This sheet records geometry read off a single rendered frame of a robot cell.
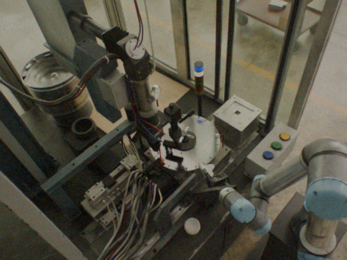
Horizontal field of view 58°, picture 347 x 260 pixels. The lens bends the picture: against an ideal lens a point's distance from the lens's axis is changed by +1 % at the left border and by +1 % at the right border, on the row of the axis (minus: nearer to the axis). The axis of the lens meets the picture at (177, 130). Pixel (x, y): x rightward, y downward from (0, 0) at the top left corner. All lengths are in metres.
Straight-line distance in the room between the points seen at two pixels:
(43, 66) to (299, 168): 1.41
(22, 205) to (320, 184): 0.69
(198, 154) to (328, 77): 2.15
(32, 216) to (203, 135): 0.95
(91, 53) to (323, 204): 0.80
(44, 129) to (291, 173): 1.42
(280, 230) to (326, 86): 1.98
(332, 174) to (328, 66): 2.61
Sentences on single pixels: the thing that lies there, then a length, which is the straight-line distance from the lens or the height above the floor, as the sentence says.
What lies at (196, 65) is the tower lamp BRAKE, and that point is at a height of 1.16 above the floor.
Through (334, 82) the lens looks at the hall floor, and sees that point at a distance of 3.31.
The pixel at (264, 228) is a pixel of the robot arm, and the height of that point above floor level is 0.97.
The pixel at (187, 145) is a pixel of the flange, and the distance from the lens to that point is 1.43.
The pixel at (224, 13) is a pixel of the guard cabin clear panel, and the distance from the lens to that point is 1.54.
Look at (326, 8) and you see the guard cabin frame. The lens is 1.26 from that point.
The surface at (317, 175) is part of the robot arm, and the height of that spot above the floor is 1.37.
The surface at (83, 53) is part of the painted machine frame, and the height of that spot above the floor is 1.52.
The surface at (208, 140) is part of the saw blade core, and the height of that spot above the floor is 0.95.
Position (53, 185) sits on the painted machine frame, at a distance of 1.37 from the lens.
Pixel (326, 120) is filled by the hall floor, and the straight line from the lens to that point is 2.95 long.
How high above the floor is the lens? 2.12
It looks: 51 degrees down
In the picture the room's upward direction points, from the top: 7 degrees counter-clockwise
